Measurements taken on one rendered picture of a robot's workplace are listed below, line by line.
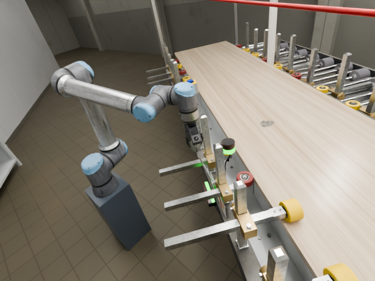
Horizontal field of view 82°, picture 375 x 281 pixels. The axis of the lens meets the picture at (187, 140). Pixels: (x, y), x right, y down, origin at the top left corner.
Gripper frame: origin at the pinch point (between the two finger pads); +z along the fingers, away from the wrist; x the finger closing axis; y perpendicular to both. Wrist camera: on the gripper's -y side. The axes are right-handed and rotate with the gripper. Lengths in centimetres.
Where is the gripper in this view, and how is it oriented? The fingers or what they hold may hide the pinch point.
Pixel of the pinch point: (196, 151)
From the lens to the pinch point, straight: 116.2
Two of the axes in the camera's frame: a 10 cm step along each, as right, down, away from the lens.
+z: 1.6, 7.9, 5.9
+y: -2.0, -5.6, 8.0
